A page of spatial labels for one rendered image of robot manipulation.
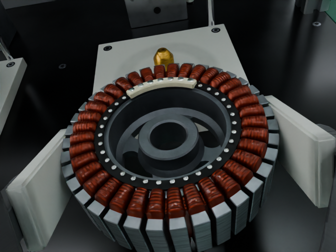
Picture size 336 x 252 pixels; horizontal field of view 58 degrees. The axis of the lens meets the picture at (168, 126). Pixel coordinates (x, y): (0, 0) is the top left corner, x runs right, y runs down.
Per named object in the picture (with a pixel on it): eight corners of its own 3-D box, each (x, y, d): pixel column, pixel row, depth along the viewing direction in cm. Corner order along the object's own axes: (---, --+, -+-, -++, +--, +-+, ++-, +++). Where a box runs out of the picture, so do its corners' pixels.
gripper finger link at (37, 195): (45, 251, 12) (27, 254, 12) (84, 172, 19) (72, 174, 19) (22, 185, 11) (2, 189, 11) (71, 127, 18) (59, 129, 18)
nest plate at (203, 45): (261, 122, 26) (262, 112, 25) (90, 149, 27) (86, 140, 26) (223, 32, 36) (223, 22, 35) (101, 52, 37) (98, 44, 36)
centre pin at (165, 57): (176, 77, 30) (173, 54, 28) (157, 80, 30) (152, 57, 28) (174, 65, 31) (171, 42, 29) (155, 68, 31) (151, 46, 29)
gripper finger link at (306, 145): (316, 139, 11) (337, 136, 11) (259, 96, 18) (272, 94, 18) (317, 210, 12) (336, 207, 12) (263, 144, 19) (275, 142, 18)
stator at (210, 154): (304, 242, 14) (323, 203, 11) (70, 275, 15) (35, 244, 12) (242, 89, 22) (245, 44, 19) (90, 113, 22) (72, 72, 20)
